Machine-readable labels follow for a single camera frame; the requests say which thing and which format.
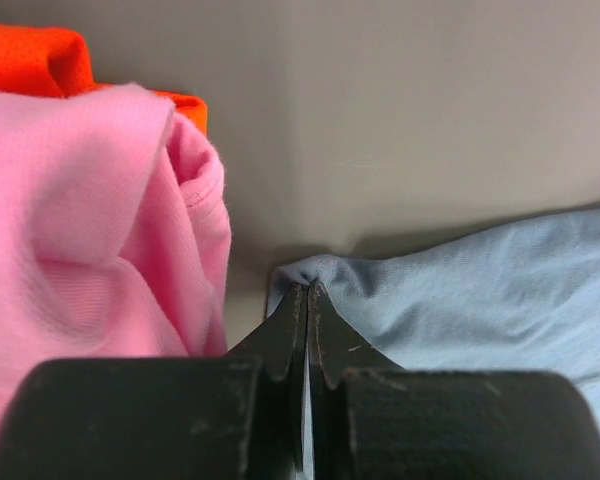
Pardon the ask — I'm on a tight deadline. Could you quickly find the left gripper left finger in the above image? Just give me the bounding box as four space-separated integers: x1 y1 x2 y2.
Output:
0 284 308 479

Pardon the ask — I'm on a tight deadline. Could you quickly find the orange folded t shirt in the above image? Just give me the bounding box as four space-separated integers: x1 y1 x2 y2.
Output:
0 20 210 136

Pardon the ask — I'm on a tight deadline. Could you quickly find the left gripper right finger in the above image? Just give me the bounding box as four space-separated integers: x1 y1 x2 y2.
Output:
307 282 600 479

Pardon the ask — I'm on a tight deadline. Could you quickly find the pink folded t shirt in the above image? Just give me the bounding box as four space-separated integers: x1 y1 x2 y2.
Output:
0 84 231 417

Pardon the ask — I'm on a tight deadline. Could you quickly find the slate blue t shirt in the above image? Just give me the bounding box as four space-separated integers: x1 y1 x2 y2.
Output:
267 209 600 425

